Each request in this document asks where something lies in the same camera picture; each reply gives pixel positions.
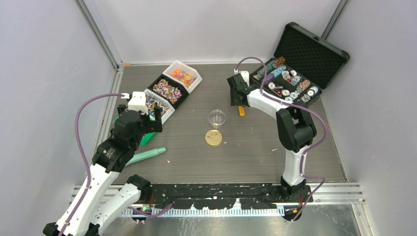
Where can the orange plastic scoop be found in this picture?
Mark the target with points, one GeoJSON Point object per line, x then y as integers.
{"type": "Point", "coordinates": [241, 111]}

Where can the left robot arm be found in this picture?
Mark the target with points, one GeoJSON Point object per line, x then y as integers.
{"type": "Point", "coordinates": [85, 217]}

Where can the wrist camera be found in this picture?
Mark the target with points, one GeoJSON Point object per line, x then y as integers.
{"type": "Point", "coordinates": [245, 75]}
{"type": "Point", "coordinates": [138, 102]}

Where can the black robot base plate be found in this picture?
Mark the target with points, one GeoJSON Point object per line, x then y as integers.
{"type": "Point", "coordinates": [223, 196]}

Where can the black bin with lollipops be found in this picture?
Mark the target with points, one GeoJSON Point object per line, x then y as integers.
{"type": "Point", "coordinates": [170, 90]}

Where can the aluminium frame rail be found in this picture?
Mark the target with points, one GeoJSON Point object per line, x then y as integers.
{"type": "Point", "coordinates": [94, 21]}

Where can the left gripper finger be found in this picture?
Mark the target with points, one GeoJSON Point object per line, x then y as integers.
{"type": "Point", "coordinates": [151, 113]}
{"type": "Point", "coordinates": [157, 123]}

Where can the mint green pen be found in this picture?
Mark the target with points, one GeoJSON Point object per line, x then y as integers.
{"type": "Point", "coordinates": [145, 155]}

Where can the black poker chip case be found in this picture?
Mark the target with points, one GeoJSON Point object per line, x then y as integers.
{"type": "Point", "coordinates": [311, 63]}

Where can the white bin with wrapped candies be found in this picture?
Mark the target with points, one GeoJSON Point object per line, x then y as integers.
{"type": "Point", "coordinates": [153, 98]}

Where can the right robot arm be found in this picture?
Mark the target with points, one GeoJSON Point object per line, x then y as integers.
{"type": "Point", "coordinates": [296, 130]}

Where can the gold jar lid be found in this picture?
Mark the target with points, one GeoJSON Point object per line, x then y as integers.
{"type": "Point", "coordinates": [213, 138]}

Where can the clear plastic jar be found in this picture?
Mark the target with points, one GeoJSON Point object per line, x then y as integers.
{"type": "Point", "coordinates": [216, 118]}

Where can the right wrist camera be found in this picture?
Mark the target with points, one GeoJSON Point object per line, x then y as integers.
{"type": "Point", "coordinates": [245, 75]}

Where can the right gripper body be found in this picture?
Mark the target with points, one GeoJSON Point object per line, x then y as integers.
{"type": "Point", "coordinates": [233, 101]}

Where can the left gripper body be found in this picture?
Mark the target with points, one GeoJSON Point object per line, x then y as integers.
{"type": "Point", "coordinates": [146, 127]}

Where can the white bin with gummy candies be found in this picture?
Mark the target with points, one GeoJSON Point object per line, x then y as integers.
{"type": "Point", "coordinates": [184, 74]}

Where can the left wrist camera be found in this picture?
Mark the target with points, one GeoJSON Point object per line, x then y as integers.
{"type": "Point", "coordinates": [138, 102]}

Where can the green bin with candies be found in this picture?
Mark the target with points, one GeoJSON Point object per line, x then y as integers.
{"type": "Point", "coordinates": [147, 137]}

